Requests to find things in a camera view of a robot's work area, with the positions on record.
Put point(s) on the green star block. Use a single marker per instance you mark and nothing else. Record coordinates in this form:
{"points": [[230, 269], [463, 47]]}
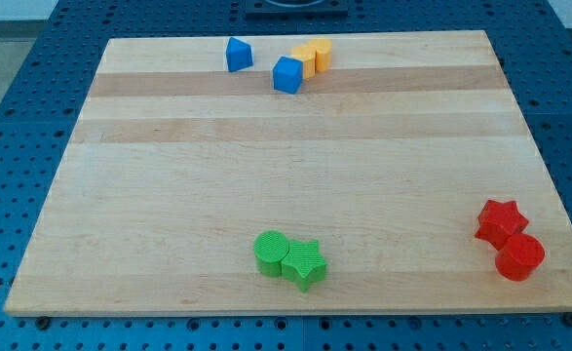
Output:
{"points": [[303, 264]]}

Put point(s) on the red star block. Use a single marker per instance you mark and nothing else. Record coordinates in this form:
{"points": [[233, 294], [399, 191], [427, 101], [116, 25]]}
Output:
{"points": [[498, 221]]}

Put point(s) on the green cylinder block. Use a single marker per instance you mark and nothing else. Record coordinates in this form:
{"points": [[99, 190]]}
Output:
{"points": [[270, 248]]}

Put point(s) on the blue cube block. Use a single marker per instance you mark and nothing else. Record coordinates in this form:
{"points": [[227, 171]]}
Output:
{"points": [[287, 75]]}

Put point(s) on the yellow pentagon block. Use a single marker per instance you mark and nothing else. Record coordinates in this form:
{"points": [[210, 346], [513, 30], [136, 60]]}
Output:
{"points": [[307, 55]]}

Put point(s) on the blue triangle block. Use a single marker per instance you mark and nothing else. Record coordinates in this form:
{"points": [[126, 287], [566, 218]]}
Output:
{"points": [[238, 55]]}

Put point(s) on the yellow heart block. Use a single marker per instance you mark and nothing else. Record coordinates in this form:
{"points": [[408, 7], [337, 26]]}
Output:
{"points": [[323, 51]]}

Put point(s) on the wooden board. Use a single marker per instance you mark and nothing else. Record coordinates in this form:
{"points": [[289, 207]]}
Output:
{"points": [[176, 165]]}

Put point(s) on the red cylinder block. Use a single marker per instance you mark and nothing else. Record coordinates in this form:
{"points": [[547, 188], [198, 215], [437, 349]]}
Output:
{"points": [[520, 257]]}

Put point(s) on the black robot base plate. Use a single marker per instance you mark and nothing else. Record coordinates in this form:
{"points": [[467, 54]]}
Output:
{"points": [[264, 8]]}

